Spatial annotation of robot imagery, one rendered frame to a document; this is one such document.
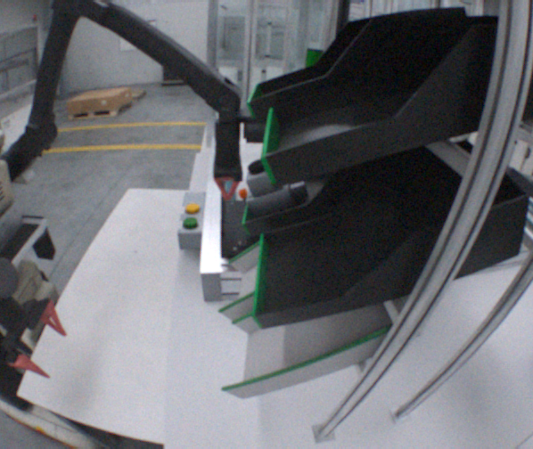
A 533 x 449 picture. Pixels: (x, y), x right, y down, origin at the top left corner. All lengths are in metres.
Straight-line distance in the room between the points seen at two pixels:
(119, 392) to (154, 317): 0.21
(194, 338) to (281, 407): 0.25
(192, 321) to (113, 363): 0.21
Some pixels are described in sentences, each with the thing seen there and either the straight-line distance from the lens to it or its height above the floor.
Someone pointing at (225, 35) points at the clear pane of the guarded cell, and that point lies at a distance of 1.98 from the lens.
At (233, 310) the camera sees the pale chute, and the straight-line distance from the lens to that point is 0.53.
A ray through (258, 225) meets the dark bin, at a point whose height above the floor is 1.21.
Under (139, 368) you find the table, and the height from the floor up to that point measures 0.86.
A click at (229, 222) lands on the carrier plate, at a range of 0.82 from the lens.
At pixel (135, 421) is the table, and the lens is 0.64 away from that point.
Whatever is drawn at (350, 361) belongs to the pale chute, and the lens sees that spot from 0.38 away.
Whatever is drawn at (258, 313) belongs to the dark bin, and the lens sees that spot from 0.30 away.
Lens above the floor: 1.45
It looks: 36 degrees down
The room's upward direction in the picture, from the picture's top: 4 degrees clockwise
